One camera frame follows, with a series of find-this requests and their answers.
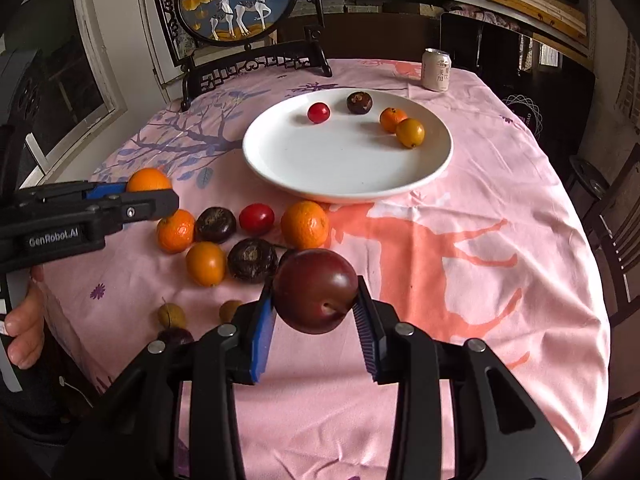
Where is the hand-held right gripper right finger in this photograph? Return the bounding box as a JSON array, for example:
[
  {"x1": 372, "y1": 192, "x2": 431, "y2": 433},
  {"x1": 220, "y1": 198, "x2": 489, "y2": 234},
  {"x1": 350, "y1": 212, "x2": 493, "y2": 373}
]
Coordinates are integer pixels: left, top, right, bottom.
[{"x1": 352, "y1": 275, "x2": 584, "y2": 480}]

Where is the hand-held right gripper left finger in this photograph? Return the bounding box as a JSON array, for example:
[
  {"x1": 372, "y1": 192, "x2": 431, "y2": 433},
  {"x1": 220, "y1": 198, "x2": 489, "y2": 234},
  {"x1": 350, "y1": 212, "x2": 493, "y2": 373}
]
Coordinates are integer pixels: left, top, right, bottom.
[{"x1": 50, "y1": 276, "x2": 277, "y2": 480}]

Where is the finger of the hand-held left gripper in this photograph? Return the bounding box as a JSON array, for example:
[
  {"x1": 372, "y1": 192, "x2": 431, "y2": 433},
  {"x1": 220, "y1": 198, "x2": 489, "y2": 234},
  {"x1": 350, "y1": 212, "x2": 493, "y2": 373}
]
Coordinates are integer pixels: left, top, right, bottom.
[
  {"x1": 86, "y1": 188, "x2": 180, "y2": 242},
  {"x1": 20, "y1": 181, "x2": 132, "y2": 207}
]

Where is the dark red plum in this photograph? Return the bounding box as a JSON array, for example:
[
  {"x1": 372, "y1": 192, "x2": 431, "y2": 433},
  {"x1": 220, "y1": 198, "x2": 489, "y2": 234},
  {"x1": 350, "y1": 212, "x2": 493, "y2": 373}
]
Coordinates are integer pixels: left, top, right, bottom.
[{"x1": 272, "y1": 249, "x2": 359, "y2": 335}]

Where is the white round plate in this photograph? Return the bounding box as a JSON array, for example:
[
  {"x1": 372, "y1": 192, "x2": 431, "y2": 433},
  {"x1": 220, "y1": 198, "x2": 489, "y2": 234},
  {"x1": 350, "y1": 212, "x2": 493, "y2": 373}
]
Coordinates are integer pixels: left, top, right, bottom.
[{"x1": 242, "y1": 89, "x2": 454, "y2": 205}]

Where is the person's left hand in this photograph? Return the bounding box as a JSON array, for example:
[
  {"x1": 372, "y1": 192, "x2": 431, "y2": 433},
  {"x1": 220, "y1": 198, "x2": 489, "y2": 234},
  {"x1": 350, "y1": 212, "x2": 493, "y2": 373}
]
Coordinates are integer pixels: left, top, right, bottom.
[{"x1": 4, "y1": 266, "x2": 46, "y2": 371}]

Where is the small orange mandarin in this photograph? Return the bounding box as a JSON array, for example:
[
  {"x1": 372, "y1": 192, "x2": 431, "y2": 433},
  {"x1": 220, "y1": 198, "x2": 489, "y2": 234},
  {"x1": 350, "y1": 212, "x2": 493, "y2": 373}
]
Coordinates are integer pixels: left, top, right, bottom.
[
  {"x1": 156, "y1": 209, "x2": 197, "y2": 254},
  {"x1": 379, "y1": 107, "x2": 409, "y2": 134}
]

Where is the small brown longan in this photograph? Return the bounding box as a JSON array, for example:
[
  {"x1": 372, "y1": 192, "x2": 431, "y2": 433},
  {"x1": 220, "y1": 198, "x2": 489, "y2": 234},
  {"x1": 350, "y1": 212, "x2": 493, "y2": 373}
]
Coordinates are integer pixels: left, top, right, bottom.
[
  {"x1": 219, "y1": 300, "x2": 245, "y2": 325},
  {"x1": 157, "y1": 303, "x2": 188, "y2": 329}
]

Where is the yellow-orange loquat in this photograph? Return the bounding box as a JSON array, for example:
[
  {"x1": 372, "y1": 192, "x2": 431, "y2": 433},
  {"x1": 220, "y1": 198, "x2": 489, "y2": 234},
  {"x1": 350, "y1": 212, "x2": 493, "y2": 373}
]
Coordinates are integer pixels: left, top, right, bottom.
[
  {"x1": 395, "y1": 118, "x2": 426, "y2": 150},
  {"x1": 185, "y1": 241, "x2": 228, "y2": 288}
]

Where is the dark purple fruit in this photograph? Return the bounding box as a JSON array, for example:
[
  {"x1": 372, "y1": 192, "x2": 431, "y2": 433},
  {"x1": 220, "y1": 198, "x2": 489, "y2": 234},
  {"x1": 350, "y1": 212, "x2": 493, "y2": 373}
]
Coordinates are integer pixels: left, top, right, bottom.
[{"x1": 157, "y1": 327, "x2": 195, "y2": 349}]

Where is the large orange mandarin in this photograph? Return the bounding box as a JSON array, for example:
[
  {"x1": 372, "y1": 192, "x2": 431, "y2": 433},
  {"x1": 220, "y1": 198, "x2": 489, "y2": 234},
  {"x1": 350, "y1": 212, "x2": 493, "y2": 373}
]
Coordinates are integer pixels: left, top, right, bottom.
[{"x1": 280, "y1": 200, "x2": 330, "y2": 251}]

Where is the white framed picture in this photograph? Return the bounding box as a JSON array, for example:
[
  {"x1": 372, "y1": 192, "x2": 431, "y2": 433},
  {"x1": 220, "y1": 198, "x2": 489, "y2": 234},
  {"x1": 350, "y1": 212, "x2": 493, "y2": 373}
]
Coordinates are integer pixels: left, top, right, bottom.
[{"x1": 0, "y1": 0, "x2": 127, "y2": 177}]

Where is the pink printed tablecloth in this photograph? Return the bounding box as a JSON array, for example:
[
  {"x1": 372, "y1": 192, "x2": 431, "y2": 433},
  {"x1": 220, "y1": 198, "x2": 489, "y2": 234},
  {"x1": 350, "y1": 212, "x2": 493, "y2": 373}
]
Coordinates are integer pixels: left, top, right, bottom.
[{"x1": 37, "y1": 57, "x2": 614, "y2": 480}]

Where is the person's dark clothing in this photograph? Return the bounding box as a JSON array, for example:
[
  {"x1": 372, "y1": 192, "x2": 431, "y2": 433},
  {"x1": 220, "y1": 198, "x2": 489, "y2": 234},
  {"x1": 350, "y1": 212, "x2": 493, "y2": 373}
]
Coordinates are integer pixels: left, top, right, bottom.
[{"x1": 0, "y1": 345, "x2": 118, "y2": 480}]

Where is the round deer picture table screen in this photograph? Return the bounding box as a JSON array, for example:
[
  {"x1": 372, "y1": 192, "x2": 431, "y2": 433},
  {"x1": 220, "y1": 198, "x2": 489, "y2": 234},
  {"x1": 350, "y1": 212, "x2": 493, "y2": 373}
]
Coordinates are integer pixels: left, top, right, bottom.
[{"x1": 149, "y1": 0, "x2": 334, "y2": 112}]

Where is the dark wooden chair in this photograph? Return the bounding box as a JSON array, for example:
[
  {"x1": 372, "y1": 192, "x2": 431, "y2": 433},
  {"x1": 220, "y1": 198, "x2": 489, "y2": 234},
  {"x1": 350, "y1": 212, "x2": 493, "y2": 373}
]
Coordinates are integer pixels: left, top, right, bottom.
[{"x1": 565, "y1": 142, "x2": 640, "y2": 331}]

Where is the white drink can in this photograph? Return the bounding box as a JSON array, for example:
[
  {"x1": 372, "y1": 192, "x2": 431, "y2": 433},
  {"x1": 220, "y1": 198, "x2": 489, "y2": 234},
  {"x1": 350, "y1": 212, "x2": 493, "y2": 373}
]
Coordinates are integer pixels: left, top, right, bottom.
[{"x1": 420, "y1": 48, "x2": 454, "y2": 93}]

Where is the dark cabinet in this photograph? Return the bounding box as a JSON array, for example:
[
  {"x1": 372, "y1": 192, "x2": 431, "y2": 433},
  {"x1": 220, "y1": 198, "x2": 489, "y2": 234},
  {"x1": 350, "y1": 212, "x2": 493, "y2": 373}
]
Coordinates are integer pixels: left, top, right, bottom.
[{"x1": 439, "y1": 10, "x2": 597, "y2": 166}]

